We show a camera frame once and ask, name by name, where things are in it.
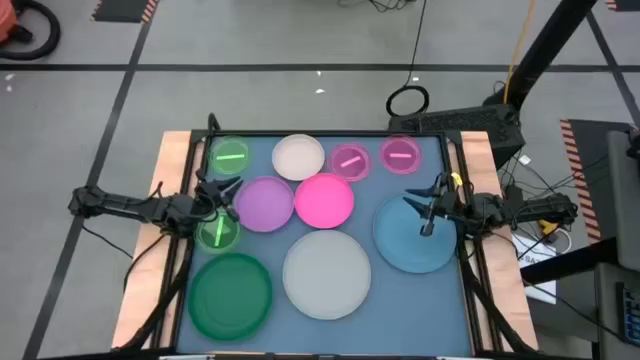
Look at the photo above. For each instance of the small translucent green plate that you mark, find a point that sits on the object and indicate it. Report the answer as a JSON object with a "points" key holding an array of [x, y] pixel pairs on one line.
{"points": [[220, 243]]}

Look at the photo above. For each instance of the large blue plastic plate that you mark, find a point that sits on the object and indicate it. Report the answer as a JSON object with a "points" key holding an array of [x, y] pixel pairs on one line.
{"points": [[410, 247]]}

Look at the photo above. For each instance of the grey cabinet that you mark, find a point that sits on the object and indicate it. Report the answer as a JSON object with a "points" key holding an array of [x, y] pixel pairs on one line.
{"points": [[625, 200]]}

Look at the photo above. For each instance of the black slanted pole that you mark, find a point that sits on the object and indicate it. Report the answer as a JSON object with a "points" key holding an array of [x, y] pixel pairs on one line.
{"points": [[550, 45]]}

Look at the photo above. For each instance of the white paper sheet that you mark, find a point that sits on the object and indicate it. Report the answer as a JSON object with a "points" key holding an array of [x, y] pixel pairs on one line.
{"points": [[530, 252]]}

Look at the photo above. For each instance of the black horizontal beam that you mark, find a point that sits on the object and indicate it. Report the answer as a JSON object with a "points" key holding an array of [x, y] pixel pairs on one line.
{"points": [[570, 260]]}

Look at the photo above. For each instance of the yellow tape tag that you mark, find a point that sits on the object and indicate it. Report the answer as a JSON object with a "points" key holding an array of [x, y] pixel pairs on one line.
{"points": [[456, 178]]}

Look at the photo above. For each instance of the black hazard-striped floor mat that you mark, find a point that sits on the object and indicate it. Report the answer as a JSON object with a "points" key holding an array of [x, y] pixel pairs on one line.
{"points": [[590, 150], [625, 4], [122, 10]]}

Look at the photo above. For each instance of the orange vacuum cleaner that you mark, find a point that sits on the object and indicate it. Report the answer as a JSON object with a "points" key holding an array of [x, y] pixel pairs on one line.
{"points": [[6, 20]]}

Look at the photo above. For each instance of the black metal table frame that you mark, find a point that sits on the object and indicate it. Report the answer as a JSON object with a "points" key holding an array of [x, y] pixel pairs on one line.
{"points": [[325, 133]]}

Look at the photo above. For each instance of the small white tag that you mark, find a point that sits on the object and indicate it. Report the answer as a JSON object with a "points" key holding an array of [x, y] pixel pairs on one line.
{"points": [[524, 160]]}

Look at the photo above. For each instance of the large grey plastic plate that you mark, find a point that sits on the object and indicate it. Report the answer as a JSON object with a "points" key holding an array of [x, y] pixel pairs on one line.
{"points": [[326, 274]]}

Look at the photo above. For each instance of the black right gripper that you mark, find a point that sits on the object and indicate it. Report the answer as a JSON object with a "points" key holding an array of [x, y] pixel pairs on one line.
{"points": [[445, 207]]}

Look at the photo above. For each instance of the small green cup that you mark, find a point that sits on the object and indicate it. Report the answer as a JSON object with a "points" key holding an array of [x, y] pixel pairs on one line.
{"points": [[230, 167]]}

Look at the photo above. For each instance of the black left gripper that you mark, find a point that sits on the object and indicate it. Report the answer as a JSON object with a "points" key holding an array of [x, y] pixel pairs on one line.
{"points": [[212, 200]]}

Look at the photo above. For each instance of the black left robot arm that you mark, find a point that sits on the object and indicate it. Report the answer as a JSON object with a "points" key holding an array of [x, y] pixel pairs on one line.
{"points": [[125, 205]]}

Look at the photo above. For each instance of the black perforated computer case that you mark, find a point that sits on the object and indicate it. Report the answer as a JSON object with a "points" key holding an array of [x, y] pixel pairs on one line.
{"points": [[450, 120]]}

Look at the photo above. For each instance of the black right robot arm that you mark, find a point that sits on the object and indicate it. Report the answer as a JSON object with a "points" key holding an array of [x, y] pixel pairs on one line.
{"points": [[530, 207]]}

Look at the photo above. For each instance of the yellow power plug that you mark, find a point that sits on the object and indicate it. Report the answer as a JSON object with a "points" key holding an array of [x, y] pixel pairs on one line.
{"points": [[547, 226]]}

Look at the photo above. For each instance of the large dark green plate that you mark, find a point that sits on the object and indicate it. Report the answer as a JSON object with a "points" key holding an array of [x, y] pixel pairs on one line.
{"points": [[230, 296]]}

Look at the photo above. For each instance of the purple medium plastic plate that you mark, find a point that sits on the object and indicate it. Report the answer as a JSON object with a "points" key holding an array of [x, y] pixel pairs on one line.
{"points": [[264, 205]]}

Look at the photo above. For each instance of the hot pink medium plate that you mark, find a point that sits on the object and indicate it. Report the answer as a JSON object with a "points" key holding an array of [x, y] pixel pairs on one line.
{"points": [[324, 201]]}

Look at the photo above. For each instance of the grey equipment case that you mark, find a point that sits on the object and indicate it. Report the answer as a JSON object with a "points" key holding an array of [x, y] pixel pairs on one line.
{"points": [[610, 310]]}

